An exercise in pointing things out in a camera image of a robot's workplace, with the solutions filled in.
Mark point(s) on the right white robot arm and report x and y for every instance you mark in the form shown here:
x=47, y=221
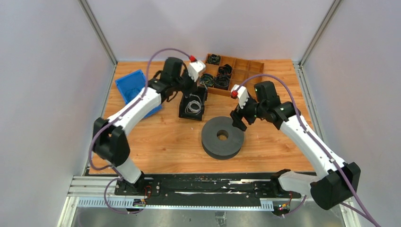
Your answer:
x=334, y=179

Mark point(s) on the black plastic bin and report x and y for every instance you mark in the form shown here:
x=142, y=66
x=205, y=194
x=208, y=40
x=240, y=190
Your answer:
x=192, y=106

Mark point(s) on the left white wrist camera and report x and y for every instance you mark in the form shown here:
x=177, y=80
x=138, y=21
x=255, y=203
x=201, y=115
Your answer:
x=195, y=69

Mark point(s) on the blue plastic bin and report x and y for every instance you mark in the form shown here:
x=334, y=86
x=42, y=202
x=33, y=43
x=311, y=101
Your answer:
x=130, y=85

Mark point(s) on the wooden compartment tray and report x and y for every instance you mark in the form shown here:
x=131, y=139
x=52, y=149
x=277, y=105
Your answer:
x=242, y=70

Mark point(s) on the black cable spool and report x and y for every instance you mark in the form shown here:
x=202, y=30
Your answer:
x=220, y=140

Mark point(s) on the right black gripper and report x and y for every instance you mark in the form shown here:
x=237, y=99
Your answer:
x=237, y=114

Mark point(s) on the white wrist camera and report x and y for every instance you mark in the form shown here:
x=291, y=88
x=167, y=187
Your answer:
x=240, y=92
x=195, y=69

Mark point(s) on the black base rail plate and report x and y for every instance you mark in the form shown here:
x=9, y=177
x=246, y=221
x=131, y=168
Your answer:
x=206, y=190

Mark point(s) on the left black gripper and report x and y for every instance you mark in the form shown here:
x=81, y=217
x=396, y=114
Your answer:
x=194, y=86

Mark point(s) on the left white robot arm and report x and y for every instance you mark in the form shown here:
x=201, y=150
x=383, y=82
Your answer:
x=110, y=141

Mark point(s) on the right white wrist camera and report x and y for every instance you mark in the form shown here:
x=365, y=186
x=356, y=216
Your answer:
x=240, y=92

